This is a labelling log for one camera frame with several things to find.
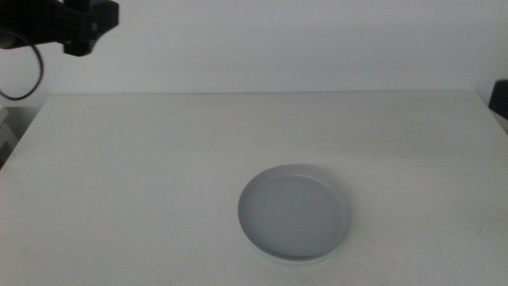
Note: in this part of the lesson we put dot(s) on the white shallow bowl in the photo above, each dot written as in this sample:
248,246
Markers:
289,261

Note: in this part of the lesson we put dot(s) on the grey shallow bowl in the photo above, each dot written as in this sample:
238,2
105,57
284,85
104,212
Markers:
293,212

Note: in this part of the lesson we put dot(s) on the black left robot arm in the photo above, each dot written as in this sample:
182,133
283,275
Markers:
12,22

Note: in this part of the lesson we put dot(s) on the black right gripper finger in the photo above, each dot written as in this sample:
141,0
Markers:
500,99

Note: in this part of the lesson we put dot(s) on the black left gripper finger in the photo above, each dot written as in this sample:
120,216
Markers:
79,47
107,16

